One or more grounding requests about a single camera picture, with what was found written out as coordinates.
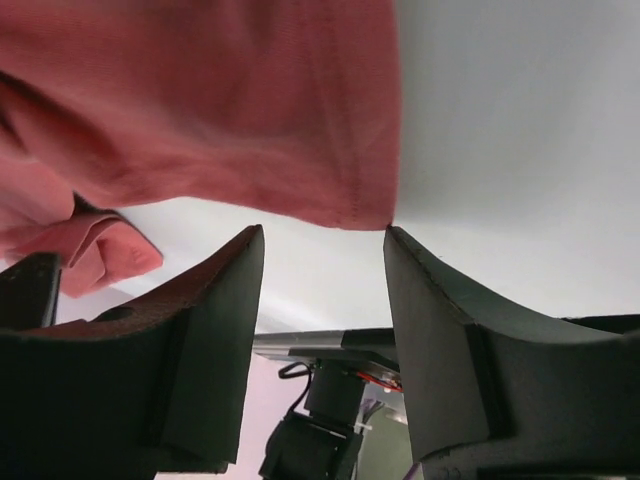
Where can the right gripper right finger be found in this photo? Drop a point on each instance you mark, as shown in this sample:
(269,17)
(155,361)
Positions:
(495,390)

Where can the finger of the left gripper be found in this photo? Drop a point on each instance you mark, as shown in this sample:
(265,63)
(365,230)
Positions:
(29,292)

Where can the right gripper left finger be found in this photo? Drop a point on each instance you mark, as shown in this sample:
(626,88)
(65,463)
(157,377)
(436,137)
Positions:
(154,385)

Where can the salmon pink t shirt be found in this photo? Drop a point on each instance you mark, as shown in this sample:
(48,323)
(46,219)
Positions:
(289,107)

